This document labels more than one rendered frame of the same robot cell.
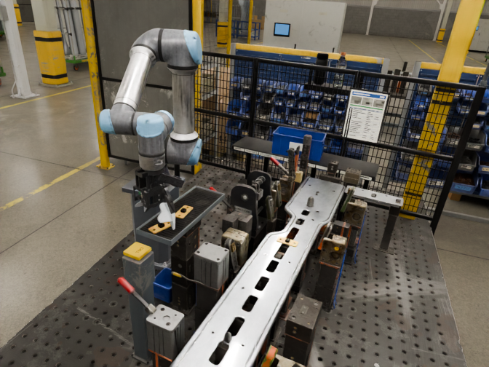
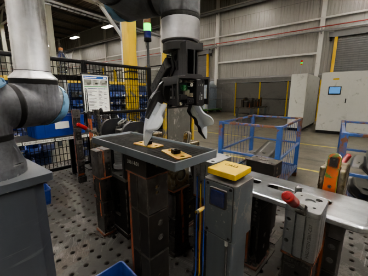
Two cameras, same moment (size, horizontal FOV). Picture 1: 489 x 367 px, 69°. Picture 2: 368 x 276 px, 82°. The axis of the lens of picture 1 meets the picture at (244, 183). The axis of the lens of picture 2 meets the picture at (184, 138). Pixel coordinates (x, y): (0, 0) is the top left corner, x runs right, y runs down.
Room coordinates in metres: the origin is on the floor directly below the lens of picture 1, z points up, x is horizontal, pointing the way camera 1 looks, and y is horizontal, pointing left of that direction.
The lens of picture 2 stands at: (0.82, 0.69, 1.29)
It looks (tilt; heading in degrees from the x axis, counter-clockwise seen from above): 12 degrees down; 291
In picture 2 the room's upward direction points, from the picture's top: straight up
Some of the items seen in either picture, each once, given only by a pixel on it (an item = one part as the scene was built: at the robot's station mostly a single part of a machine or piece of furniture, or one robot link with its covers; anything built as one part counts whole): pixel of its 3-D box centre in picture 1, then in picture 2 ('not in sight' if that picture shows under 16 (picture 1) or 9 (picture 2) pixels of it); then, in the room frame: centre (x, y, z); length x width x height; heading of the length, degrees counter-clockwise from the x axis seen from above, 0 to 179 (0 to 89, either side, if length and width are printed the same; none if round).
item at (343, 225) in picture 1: (336, 250); not in sight; (1.38, -0.45, 0.84); 0.11 x 0.08 x 0.29; 67
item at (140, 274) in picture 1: (142, 307); (224, 275); (0.88, 0.31, 0.92); 0.08 x 0.08 x 0.44; 67
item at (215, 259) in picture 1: (210, 298); (210, 218); (0.96, 0.09, 0.90); 0.13 x 0.10 x 0.41; 67
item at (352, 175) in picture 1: (347, 199); not in sight; (1.83, -0.60, 0.88); 0.08 x 0.08 x 0.36; 67
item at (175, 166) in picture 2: (185, 211); (146, 145); (1.12, 0.21, 1.16); 0.37 x 0.14 x 0.02; 157
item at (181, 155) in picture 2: (161, 225); (176, 151); (1.00, 0.27, 1.17); 0.08 x 0.04 x 0.01; 141
